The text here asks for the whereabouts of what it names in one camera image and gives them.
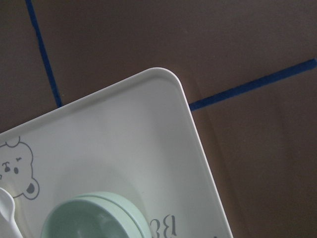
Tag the green bowl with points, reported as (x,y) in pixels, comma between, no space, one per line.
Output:
(89,218)
(127,206)

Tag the cream bear print tray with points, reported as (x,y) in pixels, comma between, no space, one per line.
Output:
(136,138)

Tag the green bowl on tray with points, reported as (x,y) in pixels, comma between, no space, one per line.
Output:
(127,206)

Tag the white plastic spoon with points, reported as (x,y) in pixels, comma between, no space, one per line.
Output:
(8,225)

